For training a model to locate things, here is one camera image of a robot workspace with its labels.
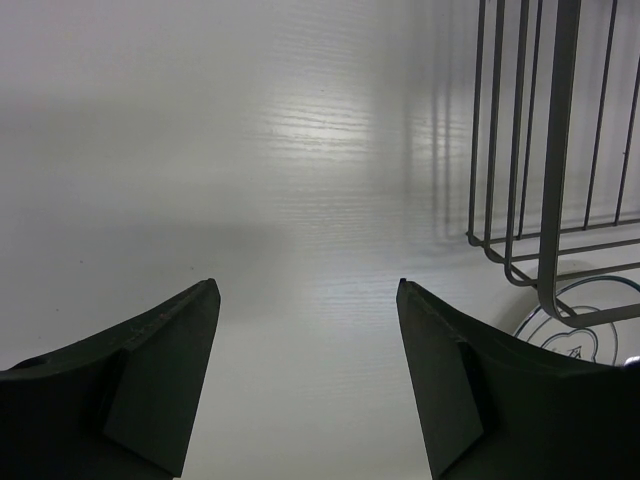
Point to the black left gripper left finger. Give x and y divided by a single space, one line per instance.
120 404

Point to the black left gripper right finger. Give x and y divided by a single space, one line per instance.
494 407

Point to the grey rimmed clear plate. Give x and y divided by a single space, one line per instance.
609 344

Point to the grey wire dish rack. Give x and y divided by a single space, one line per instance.
554 169

